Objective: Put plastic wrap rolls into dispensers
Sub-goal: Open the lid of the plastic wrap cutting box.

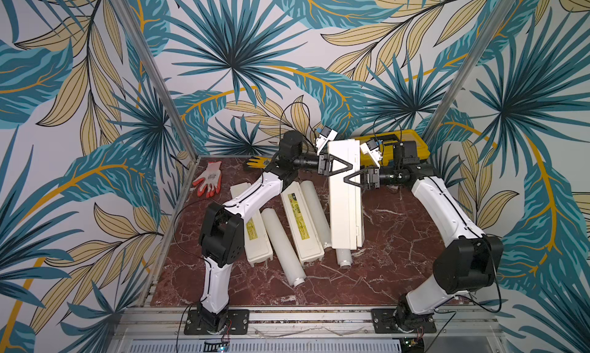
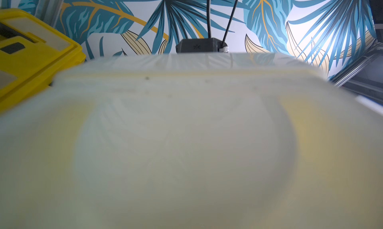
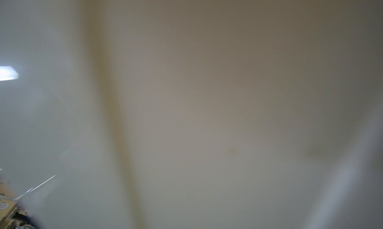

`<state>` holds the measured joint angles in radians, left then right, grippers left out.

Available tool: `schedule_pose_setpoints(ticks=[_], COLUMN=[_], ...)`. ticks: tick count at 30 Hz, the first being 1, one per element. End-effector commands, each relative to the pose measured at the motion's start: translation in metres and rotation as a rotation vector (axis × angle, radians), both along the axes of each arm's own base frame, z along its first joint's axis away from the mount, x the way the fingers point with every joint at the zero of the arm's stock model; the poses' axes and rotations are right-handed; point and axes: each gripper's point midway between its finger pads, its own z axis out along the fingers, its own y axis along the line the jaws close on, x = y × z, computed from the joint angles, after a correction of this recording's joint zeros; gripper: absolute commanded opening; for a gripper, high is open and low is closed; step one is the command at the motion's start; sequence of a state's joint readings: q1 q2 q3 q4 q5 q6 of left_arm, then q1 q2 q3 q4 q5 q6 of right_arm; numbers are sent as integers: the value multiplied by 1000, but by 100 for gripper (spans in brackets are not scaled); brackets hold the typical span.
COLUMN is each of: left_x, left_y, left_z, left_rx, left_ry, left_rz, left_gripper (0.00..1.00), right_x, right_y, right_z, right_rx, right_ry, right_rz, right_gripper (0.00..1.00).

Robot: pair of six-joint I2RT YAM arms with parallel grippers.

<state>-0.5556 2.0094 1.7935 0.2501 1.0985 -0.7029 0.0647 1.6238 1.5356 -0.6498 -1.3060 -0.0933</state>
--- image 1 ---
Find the aluminium front rail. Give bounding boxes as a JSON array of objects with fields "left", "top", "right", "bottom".
[{"left": 114, "top": 305, "right": 503, "bottom": 340}]

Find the white wrap dispenser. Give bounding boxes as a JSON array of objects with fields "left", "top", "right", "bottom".
[
  {"left": 281, "top": 182, "right": 324, "bottom": 265},
  {"left": 244, "top": 210, "right": 273, "bottom": 267}
]

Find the yellow black work glove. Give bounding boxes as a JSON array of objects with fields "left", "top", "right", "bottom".
[{"left": 243, "top": 156, "right": 272, "bottom": 171}]

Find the white dispenser base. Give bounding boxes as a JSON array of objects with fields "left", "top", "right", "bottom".
[{"left": 328, "top": 139, "right": 364, "bottom": 250}]

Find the middle white wrap dispenser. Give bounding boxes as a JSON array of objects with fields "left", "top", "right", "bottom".
[{"left": 281, "top": 182, "right": 324, "bottom": 265}]

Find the plastic wrap roll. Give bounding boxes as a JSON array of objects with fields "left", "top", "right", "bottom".
[
  {"left": 335, "top": 249, "right": 353, "bottom": 269},
  {"left": 301, "top": 180, "right": 332, "bottom": 249},
  {"left": 261, "top": 208, "right": 306, "bottom": 287}
]

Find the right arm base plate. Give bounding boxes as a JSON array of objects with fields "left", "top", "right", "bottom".
[{"left": 370, "top": 308, "right": 436, "bottom": 334}]

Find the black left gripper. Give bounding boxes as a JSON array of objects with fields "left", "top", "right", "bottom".
[{"left": 294, "top": 152, "right": 354, "bottom": 178}]

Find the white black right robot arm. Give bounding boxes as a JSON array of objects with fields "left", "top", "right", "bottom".
[{"left": 344, "top": 139, "right": 504, "bottom": 321}]

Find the yellow black toolbox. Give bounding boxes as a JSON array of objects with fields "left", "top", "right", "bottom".
[{"left": 354, "top": 129, "right": 430, "bottom": 168}]

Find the red white work glove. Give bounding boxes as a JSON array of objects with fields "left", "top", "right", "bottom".
[{"left": 192, "top": 161, "right": 222, "bottom": 198}]

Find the left white wrap dispenser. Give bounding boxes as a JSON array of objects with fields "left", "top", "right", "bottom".
[{"left": 244, "top": 210, "right": 273, "bottom": 267}]

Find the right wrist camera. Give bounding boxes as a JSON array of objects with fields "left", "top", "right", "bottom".
[{"left": 360, "top": 139, "right": 383, "bottom": 167}]

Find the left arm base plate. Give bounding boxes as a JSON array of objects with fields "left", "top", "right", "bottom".
[{"left": 184, "top": 309, "right": 250, "bottom": 335}]

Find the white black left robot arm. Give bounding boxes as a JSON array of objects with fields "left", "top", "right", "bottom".
[{"left": 198, "top": 127, "right": 352, "bottom": 316}]

